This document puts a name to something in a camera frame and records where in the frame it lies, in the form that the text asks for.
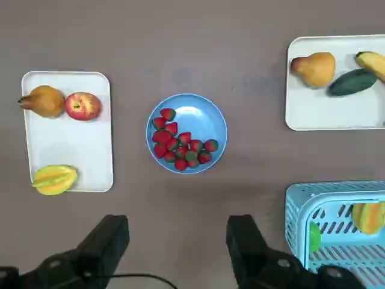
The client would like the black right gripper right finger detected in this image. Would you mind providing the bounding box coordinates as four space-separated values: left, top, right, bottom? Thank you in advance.
226 214 366 289

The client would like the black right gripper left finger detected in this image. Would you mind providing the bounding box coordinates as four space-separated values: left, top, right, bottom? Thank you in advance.
0 214 130 289

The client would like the bright green fruit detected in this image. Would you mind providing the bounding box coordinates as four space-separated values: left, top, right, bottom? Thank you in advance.
309 222 322 253

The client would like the light blue plastic basket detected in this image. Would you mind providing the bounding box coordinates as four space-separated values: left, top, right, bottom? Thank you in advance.
285 180 385 289

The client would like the yellow starfruit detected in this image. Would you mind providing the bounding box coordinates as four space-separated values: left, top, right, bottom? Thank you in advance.
31 164 78 196
351 202 385 235

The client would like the white rectangular tray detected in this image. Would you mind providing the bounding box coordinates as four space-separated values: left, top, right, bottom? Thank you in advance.
285 34 385 131
20 70 114 193

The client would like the round blue plate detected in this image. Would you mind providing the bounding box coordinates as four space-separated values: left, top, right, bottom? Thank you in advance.
146 93 229 175

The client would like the red yellow apple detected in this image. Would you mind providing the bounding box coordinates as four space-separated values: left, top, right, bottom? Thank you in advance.
64 92 102 122

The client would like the brown yellow pear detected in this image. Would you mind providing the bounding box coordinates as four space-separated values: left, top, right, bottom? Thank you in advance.
290 52 336 89
17 85 66 119

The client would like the dark green avocado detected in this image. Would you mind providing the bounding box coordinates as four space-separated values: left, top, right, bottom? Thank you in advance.
327 67 378 98

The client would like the yellow banana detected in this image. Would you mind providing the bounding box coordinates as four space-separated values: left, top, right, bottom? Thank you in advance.
355 51 385 84

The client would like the thin black cable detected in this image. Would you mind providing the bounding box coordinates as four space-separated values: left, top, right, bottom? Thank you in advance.
106 273 178 289

